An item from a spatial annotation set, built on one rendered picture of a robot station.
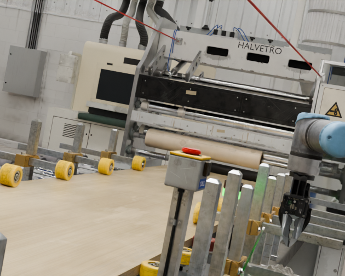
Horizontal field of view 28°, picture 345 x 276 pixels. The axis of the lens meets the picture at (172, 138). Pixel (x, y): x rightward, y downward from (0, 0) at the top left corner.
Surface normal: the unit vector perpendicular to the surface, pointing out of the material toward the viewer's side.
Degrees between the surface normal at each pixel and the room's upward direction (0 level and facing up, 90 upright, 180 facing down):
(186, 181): 90
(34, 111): 90
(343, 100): 90
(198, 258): 90
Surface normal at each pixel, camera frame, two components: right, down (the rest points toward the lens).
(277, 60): -0.29, 0.00
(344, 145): 0.22, 0.09
